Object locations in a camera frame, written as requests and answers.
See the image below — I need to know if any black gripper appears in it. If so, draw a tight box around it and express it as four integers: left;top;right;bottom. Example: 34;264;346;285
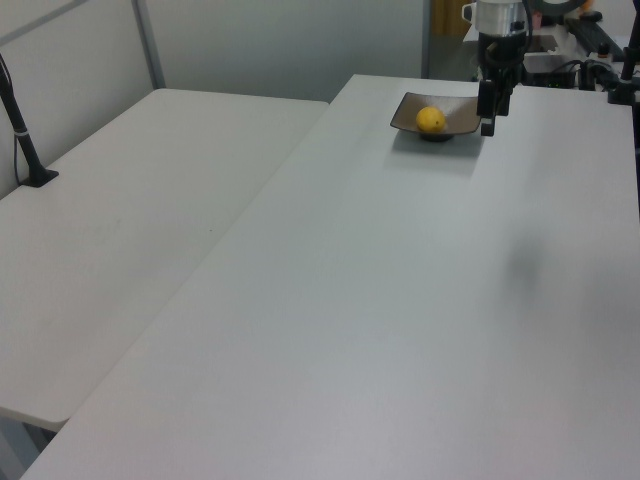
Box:
476;33;527;138

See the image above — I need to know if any brown square ceramic plate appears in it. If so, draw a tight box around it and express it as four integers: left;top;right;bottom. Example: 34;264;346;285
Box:
389;91;484;143

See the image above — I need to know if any black electronic box green light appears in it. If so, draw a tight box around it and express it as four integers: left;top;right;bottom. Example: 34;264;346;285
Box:
530;59;585;89

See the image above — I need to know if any white paper tray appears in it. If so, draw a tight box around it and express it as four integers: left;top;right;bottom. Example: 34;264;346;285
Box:
523;28;577;72

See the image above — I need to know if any brown wooden panel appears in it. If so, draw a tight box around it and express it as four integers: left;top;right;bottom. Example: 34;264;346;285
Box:
430;0;480;37

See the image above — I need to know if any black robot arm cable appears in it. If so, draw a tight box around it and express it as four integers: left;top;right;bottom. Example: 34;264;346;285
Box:
519;0;535;52

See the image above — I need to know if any grey metal partition post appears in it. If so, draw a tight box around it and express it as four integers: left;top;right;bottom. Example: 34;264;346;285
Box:
418;0;432;79
130;0;167;92

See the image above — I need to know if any black camera stand white band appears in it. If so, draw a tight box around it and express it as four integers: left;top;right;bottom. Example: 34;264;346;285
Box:
0;51;60;190

